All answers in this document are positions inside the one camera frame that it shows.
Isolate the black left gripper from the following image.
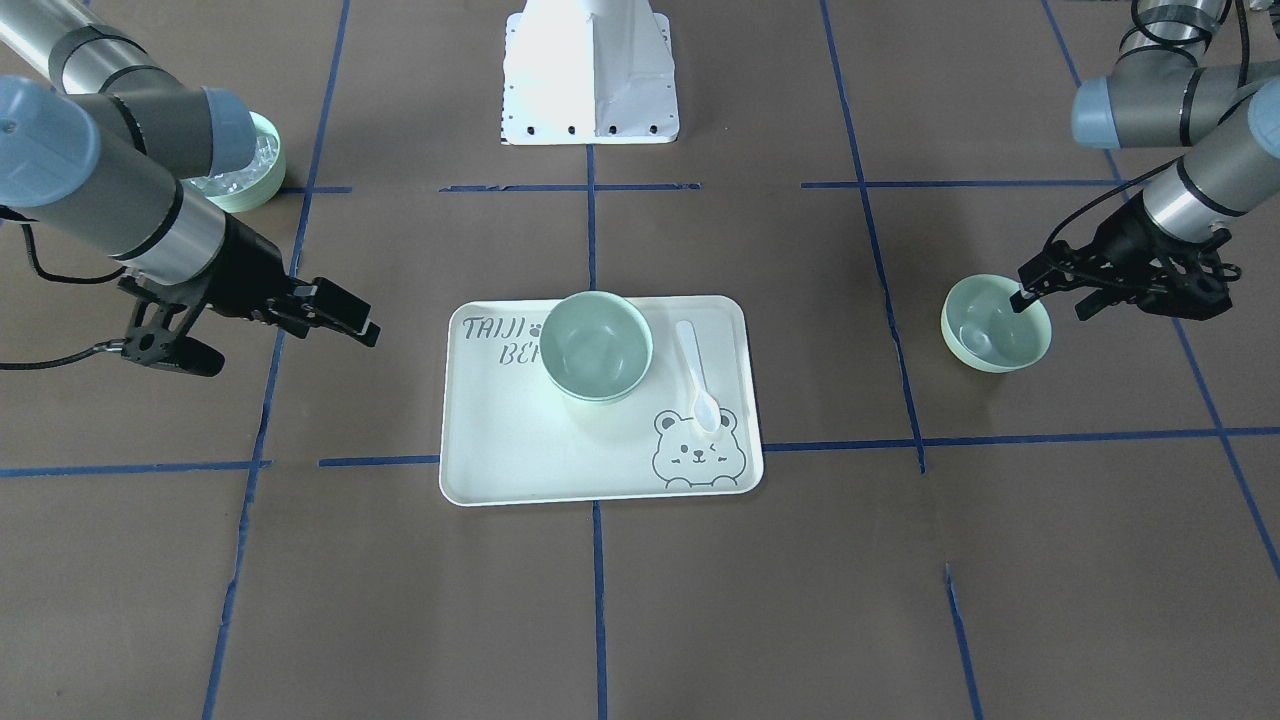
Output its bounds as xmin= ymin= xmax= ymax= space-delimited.
xmin=1009 ymin=205 xmax=1204 ymax=322

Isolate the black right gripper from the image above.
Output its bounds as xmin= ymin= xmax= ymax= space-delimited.
xmin=197 ymin=213 xmax=381 ymax=348

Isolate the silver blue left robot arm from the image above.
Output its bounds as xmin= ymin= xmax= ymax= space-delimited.
xmin=1009 ymin=1 xmax=1279 ymax=320

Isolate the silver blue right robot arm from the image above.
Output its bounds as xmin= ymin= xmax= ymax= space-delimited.
xmin=1 ymin=1 xmax=380 ymax=347

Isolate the green bowl with ice cubes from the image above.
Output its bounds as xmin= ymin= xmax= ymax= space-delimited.
xmin=182 ymin=111 xmax=287 ymax=214

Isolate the cream bear tray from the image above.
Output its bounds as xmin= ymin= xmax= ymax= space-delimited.
xmin=439 ymin=295 xmax=764 ymax=507

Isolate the green bowl on tray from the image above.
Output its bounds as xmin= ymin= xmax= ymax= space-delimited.
xmin=550 ymin=377 xmax=644 ymax=405

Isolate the white plastic spoon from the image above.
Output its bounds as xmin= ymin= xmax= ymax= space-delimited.
xmin=675 ymin=319 xmax=721 ymax=436

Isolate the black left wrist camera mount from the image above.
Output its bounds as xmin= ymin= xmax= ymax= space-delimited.
xmin=1132 ymin=243 xmax=1243 ymax=322

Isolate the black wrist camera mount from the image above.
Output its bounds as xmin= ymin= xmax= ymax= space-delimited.
xmin=1132 ymin=243 xmax=1243 ymax=322
xmin=116 ymin=275 xmax=225 ymax=377

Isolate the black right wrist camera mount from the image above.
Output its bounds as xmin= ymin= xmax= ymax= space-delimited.
xmin=116 ymin=275 xmax=225 ymax=377

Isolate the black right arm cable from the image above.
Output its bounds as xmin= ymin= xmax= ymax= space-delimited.
xmin=0 ymin=215 xmax=131 ymax=373

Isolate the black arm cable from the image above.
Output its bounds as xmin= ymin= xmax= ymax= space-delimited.
xmin=0 ymin=215 xmax=131 ymax=373
xmin=1043 ymin=0 xmax=1256 ymax=261

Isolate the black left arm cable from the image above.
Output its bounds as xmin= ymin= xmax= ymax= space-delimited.
xmin=1043 ymin=0 xmax=1256 ymax=261

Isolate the white camera stand pillar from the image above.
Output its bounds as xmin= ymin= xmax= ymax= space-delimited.
xmin=500 ymin=1 xmax=681 ymax=146

